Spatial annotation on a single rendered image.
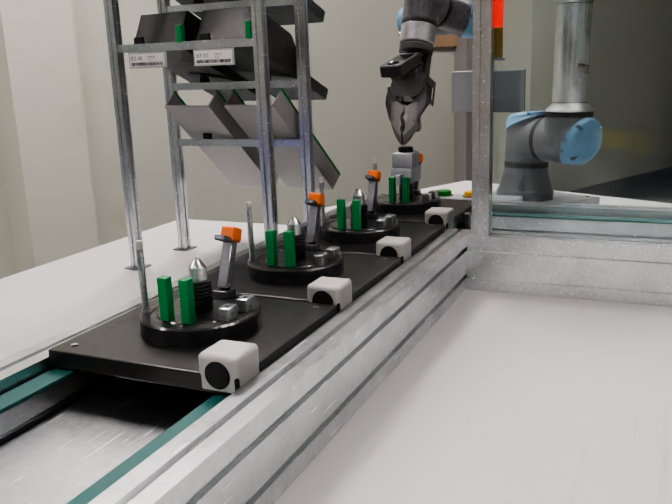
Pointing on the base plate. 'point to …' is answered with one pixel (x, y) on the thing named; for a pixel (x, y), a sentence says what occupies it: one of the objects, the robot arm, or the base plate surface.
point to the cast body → (406, 165)
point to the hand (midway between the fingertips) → (402, 138)
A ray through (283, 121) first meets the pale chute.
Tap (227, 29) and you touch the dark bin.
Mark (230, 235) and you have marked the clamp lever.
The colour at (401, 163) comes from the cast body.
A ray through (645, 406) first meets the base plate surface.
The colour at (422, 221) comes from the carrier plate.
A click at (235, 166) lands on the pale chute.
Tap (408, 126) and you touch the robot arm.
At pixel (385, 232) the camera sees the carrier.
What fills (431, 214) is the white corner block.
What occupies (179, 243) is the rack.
